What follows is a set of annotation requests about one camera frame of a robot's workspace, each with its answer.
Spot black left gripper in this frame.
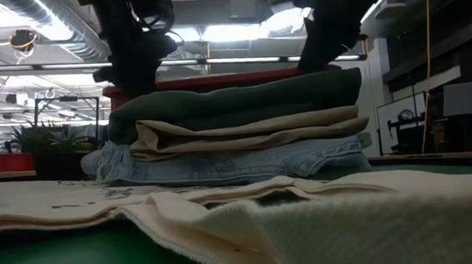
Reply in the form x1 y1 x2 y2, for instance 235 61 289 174
78 0 183 102

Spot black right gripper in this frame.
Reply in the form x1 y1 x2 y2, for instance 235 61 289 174
291 0 401 75

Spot red plastic laundry bin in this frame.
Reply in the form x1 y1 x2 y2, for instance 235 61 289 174
101 63 345 111

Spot dark green garment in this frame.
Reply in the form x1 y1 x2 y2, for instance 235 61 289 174
106 67 366 147

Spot khaki button shirt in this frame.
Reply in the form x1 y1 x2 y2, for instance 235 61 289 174
127 104 371 164

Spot light blue denim jeans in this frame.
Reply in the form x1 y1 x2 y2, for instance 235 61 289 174
78 122 373 197

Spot long ceiling light strip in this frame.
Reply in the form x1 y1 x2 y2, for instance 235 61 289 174
0 39 367 86

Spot white board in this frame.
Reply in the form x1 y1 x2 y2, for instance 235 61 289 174
374 90 430 156

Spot white garment tag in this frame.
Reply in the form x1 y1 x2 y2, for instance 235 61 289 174
358 132 374 149

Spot small potted succulent plant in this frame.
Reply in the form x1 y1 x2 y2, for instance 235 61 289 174
10 118 98 185

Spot red low counter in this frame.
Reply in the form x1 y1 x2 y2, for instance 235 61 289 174
0 149 36 174

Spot grey flat panel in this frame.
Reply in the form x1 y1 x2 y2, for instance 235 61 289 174
439 81 472 119

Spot light wood desk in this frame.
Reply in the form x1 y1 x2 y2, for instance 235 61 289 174
0 168 40 179

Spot white printed tote bag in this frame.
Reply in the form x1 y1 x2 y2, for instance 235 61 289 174
0 148 472 264

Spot silver ventilation duct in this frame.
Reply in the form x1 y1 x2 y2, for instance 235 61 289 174
0 0 111 69

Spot yellow hanging cable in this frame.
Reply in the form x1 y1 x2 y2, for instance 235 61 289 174
411 0 441 154

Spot yellow ceiling cable reel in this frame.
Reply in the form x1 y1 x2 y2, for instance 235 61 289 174
7 27 41 56

